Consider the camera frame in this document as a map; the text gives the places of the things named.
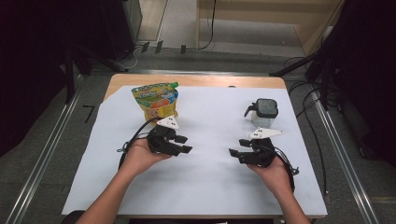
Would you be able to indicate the person's left hand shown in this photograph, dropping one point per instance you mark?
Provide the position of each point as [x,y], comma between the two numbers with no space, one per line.
[138,158]

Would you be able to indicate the person's right hand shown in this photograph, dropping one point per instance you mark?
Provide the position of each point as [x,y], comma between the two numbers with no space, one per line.
[275,177]

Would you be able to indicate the black metal stand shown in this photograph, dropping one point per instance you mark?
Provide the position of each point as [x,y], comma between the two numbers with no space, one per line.
[69,77]

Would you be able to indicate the light wooden shelf unit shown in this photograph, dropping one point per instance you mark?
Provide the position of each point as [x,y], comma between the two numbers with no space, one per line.
[264,12]

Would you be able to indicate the metal floor rail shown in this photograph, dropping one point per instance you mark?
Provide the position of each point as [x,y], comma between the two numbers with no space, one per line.
[345,161]
[46,155]

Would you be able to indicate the black cabinet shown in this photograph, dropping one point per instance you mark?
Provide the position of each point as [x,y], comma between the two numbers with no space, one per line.
[120,25]

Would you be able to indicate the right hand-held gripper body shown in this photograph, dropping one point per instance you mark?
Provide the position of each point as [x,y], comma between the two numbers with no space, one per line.
[260,154]

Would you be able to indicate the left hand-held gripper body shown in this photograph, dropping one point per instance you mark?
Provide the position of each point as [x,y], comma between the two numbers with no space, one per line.
[160,140]

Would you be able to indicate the white paper sheet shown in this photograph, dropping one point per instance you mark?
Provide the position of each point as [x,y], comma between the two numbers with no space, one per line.
[205,174]

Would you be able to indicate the yellow spouted refill pouch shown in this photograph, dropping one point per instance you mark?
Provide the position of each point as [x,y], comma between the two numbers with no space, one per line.
[157,101]

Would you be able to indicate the dark curtain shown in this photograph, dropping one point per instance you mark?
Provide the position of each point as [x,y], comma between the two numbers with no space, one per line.
[370,62]
[31,62]

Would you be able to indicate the black tripod stand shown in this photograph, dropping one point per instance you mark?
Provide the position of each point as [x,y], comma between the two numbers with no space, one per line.
[325,81]

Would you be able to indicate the small black floor bracket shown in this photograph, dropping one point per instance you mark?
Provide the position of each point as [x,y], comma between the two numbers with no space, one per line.
[183,49]
[145,46]
[158,47]

